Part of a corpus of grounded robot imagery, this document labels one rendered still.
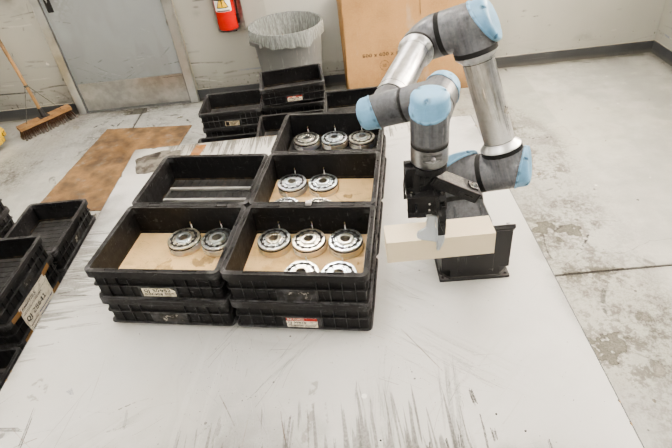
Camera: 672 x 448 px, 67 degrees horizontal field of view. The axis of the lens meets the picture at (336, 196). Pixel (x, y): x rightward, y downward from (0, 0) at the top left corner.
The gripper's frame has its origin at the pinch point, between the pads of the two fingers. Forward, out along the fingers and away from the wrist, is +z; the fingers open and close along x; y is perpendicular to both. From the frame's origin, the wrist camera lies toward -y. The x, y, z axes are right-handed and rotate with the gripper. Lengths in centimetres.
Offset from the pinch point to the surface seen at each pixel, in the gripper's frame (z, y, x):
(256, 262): 26, 49, -24
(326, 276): 15.8, 27.2, -6.0
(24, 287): 57, 151, -57
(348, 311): 30.6, 22.8, -6.5
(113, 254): 21, 92, -28
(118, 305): 30, 90, -16
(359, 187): 26, 16, -57
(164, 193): 25, 87, -64
